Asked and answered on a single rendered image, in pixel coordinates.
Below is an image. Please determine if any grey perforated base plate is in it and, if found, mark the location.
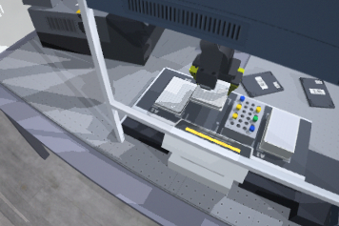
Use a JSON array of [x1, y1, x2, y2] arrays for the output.
[[0, 35, 301, 226]]

